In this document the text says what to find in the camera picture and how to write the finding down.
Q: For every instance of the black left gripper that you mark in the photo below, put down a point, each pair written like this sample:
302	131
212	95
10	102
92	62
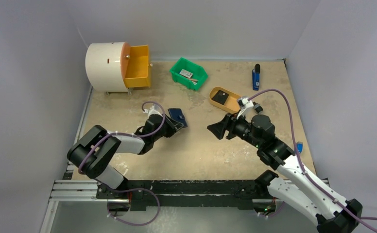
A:
173	126

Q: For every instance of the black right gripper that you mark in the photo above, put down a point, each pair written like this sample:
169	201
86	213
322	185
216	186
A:
228	126

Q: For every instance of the navy blue card holder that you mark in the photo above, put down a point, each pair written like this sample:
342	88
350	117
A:
177	115

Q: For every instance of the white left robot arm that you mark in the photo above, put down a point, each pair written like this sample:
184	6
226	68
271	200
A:
94	151

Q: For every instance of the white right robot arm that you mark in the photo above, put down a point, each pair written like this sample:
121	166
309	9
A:
288	179

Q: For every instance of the black credit card stack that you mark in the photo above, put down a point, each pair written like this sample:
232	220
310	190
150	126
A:
220	97

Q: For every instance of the tan oval tray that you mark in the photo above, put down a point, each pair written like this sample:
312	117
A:
231	105

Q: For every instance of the small black marker cap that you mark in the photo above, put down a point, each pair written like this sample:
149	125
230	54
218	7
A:
258	109

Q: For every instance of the yellow open drawer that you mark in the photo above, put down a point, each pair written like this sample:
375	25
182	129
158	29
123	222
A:
138	72

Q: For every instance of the small box in bin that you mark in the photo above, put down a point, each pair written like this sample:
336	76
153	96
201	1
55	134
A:
186	73

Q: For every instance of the green plastic bin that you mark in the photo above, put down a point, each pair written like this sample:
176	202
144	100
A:
199	74

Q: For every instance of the blue stapler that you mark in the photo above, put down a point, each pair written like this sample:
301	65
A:
256	77

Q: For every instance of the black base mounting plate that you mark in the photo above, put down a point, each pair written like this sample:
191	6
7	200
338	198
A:
241	194

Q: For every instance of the white cylindrical drawer cabinet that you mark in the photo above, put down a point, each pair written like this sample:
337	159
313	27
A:
106	65

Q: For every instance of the small blue object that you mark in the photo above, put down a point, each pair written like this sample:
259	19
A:
299	146

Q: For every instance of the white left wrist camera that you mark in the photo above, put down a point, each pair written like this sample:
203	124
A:
152	111

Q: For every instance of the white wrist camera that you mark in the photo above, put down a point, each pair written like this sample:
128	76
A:
152	111
245	105

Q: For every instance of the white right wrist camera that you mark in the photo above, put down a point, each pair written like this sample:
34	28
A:
245	105

